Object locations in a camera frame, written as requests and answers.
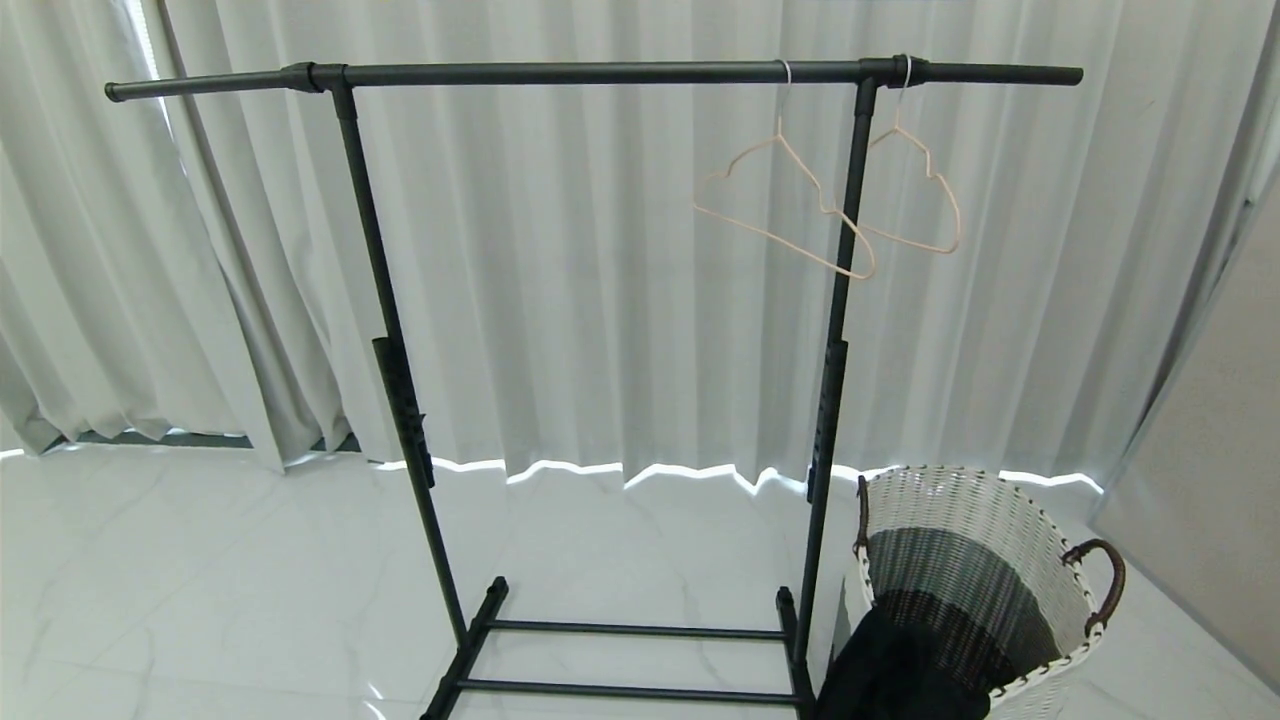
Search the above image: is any pink clothes hanger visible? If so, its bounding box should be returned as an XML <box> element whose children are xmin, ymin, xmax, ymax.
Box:
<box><xmin>692</xmin><ymin>60</ymin><xmax>878</xmax><ymax>282</ymax></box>
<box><xmin>858</xmin><ymin>55</ymin><xmax>963</xmax><ymax>256</ymax></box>

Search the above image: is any black clothes rack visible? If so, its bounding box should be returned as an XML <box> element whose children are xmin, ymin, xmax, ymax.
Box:
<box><xmin>104</xmin><ymin>55</ymin><xmax>1084</xmax><ymax>720</ymax></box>

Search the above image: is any white laundry basket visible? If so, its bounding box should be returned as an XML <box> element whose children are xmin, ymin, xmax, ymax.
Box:
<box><xmin>850</xmin><ymin>464</ymin><xmax>1128</xmax><ymax>720</ymax></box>

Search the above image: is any black garment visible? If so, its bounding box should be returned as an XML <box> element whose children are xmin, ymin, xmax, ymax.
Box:
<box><xmin>815</xmin><ymin>603</ymin><xmax>993</xmax><ymax>720</ymax></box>

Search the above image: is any white curtain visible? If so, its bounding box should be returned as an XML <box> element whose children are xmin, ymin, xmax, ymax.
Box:
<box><xmin>0</xmin><ymin>0</ymin><xmax>1280</xmax><ymax>493</ymax></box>

